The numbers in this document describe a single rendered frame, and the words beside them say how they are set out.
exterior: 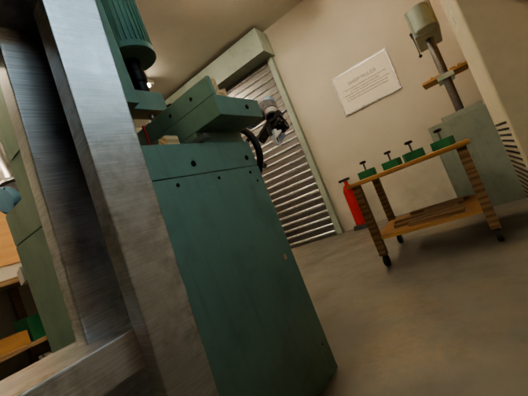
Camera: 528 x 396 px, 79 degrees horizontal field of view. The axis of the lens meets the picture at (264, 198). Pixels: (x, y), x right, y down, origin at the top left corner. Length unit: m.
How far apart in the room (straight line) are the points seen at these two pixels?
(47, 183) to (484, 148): 2.70
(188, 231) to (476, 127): 2.35
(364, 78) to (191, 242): 3.31
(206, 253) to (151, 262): 0.57
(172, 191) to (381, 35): 3.40
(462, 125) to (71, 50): 2.66
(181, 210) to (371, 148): 3.18
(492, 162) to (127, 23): 2.42
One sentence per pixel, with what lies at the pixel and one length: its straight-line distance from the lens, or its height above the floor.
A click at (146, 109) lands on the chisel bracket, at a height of 1.00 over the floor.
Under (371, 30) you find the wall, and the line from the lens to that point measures 3.98.
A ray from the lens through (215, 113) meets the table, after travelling 0.90.
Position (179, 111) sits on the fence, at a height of 0.92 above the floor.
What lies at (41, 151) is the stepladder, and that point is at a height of 0.64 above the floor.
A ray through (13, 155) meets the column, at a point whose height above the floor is 0.90.
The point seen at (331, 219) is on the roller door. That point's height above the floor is 0.20.
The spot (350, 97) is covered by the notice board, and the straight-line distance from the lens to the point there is 3.87.
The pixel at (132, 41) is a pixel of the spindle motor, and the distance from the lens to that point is 1.20.
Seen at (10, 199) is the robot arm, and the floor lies 0.98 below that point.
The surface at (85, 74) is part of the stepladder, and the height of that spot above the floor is 0.67.
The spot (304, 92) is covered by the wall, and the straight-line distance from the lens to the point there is 4.09.
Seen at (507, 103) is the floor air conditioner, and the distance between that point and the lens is 1.77.
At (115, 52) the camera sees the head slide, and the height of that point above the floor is 1.17.
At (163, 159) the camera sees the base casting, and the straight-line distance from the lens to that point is 0.81.
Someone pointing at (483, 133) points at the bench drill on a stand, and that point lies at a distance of 2.78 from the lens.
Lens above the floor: 0.54
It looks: 3 degrees up
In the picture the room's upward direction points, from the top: 22 degrees counter-clockwise
